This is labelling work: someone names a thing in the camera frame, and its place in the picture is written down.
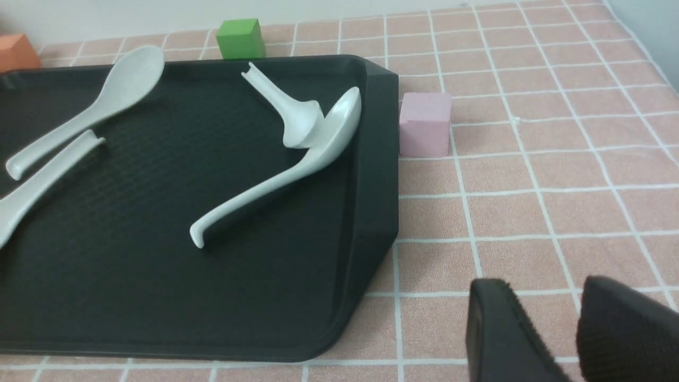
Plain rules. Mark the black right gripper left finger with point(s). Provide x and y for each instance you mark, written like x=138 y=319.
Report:
x=502 y=343

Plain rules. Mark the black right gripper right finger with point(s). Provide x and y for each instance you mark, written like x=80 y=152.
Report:
x=622 y=335

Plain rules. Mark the white spoon short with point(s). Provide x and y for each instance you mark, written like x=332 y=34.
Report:
x=300 y=118

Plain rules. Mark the pink checkered tablecloth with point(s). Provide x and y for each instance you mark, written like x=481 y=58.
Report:
x=563 y=164

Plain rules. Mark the pink cube block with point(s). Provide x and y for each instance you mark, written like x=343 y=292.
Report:
x=424 y=125

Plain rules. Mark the white spoon right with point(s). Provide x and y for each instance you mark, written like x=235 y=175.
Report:
x=336 y=132

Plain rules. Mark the green cube block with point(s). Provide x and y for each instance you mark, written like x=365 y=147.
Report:
x=240 y=39

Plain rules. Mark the black serving tray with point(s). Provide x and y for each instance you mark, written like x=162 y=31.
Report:
x=104 y=265

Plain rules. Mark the white spoon top centre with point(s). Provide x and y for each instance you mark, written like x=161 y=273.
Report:
x=130 y=79

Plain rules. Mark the white spoon lower left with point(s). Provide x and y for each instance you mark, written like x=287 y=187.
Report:
x=17 y=204

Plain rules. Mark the orange cube block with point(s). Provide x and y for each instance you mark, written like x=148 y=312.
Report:
x=17 y=53

